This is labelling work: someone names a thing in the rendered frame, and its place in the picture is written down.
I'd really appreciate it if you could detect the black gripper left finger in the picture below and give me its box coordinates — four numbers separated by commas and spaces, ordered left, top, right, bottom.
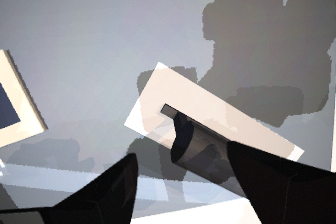
0, 153, 138, 224

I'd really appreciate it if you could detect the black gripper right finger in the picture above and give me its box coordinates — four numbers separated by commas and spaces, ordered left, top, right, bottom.
227, 141, 336, 224

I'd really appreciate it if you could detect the white square tile with grey-blue centre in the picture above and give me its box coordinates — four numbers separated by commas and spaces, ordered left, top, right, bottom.
0, 49, 46, 147

